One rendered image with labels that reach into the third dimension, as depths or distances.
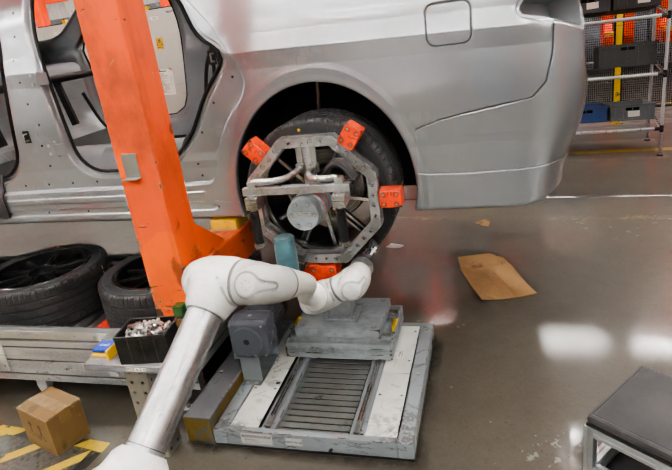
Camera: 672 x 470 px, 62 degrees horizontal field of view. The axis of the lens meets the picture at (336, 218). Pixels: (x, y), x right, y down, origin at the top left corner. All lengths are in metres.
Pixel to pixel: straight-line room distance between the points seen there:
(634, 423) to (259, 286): 1.14
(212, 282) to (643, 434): 1.27
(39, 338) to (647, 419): 2.43
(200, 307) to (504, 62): 1.38
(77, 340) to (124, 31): 1.41
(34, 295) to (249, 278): 1.74
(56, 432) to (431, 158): 1.89
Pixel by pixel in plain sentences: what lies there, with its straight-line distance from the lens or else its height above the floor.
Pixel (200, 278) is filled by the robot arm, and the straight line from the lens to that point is 1.61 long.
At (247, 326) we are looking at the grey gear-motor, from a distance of 2.39.
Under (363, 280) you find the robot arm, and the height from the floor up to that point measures 0.66.
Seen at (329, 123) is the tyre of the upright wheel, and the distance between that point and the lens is 2.25.
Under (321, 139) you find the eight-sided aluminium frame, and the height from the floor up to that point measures 1.11.
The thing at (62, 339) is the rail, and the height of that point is 0.35.
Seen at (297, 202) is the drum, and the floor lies 0.90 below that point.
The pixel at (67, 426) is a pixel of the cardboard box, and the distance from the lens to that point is 2.71.
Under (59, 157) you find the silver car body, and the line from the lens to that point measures 3.02.
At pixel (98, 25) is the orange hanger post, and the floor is 1.61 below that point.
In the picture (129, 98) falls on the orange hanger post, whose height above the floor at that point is 1.37.
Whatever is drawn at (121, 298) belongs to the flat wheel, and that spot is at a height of 0.50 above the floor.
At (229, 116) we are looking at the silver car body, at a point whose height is 1.20.
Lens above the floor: 1.54
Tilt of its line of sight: 19 degrees down
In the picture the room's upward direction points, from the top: 8 degrees counter-clockwise
